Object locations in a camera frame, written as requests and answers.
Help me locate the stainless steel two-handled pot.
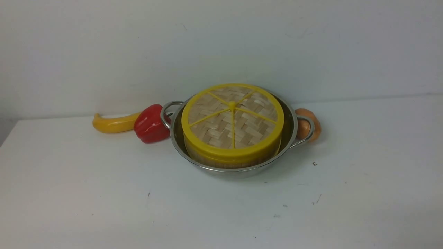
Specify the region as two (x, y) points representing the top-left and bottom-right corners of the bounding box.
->
(160, 90), (315, 179)

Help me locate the woven bamboo lid yellow rim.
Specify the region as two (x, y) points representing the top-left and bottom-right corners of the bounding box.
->
(181, 84), (285, 159)

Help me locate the yellow banana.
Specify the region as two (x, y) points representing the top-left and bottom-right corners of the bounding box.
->
(92, 112), (141, 134)

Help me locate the red bell pepper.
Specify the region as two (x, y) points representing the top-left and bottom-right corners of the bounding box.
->
(133, 104), (170, 144)

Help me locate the bamboo steamer basket yellow rim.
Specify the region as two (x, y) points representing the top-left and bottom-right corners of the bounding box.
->
(185, 138), (281, 169)

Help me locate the brown orange round fruit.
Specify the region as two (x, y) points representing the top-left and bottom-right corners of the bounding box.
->
(295, 108), (322, 143)

